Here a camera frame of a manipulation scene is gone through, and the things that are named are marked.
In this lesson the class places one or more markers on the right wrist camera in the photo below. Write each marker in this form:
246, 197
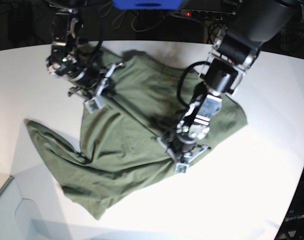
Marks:
94, 104

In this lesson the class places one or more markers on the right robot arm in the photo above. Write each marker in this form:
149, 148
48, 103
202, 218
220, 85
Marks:
70, 52

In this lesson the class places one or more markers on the green t-shirt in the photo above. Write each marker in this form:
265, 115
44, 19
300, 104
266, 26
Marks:
119, 152

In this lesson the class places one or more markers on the black power strip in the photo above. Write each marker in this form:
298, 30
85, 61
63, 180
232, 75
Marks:
207, 15

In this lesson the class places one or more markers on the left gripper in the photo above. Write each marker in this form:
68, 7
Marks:
182, 150

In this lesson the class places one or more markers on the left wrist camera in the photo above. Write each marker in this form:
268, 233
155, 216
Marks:
181, 167

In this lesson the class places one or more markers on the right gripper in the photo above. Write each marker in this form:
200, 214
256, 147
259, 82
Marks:
92, 81

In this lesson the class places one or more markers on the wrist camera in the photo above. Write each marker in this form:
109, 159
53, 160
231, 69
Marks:
94, 104
181, 167

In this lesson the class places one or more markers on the blue box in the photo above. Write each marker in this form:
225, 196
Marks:
148, 4

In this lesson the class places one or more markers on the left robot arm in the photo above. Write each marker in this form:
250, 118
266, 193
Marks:
236, 48

